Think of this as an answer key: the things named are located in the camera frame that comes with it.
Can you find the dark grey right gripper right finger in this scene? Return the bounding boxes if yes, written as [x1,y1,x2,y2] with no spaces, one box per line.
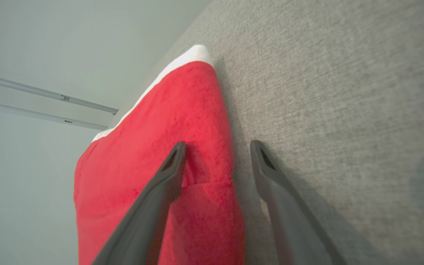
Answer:
[250,140,347,265]

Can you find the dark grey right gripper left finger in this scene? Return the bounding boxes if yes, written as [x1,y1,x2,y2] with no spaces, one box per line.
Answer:
[91,142,188,265]

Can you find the red shorts with white stripe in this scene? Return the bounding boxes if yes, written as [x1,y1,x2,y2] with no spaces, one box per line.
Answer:
[73,44,245,265]

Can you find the grey metal frame post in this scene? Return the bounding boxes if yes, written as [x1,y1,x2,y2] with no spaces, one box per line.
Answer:
[0,72,119,115]
[0,99,109,131]

